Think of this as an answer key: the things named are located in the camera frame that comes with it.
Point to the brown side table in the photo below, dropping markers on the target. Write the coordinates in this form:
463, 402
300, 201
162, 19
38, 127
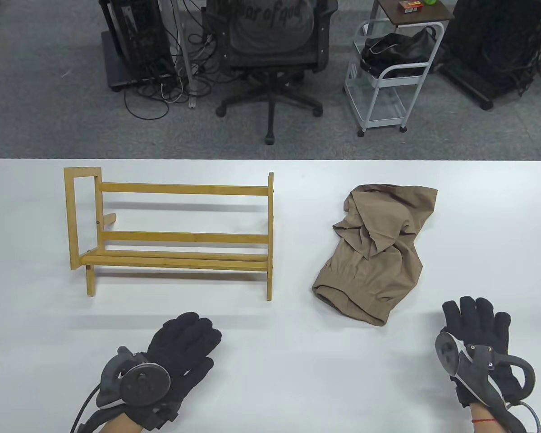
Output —
424, 17

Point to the grey round right controller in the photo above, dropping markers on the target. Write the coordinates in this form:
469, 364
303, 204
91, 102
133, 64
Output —
487, 388

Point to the person's right hand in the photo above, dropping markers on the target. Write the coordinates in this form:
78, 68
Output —
473, 320

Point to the wooden book rack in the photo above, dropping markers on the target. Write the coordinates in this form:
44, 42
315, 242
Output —
185, 189

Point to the white rolling cart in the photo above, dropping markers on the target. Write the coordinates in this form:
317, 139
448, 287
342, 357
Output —
396, 82

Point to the grey round controller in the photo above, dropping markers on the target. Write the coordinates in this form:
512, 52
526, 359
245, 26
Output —
487, 388
144, 385

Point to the black office chair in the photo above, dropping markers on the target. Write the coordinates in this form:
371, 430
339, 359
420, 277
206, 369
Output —
270, 90

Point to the white metal post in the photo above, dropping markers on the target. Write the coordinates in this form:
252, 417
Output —
187, 54

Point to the black wheeled platform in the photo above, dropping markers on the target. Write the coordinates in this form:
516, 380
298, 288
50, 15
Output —
112, 63

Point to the black computer tower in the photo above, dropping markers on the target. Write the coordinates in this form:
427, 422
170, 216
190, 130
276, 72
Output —
135, 40

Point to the grey printed garment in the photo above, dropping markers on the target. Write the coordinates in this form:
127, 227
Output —
270, 31

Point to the black bag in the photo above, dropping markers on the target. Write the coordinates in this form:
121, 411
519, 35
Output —
401, 49

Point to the grey round left controller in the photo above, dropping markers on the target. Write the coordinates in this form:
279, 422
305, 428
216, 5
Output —
144, 385

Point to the person's right forearm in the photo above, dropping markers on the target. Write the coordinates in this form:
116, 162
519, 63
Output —
484, 427

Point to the person's left hand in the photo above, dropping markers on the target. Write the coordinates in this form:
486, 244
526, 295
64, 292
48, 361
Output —
189, 338

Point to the tan shorts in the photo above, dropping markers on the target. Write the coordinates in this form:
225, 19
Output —
378, 270

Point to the black mesh equipment rack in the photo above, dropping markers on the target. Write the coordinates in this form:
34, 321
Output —
491, 40

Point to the small red box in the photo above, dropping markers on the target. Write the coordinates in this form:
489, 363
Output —
410, 6

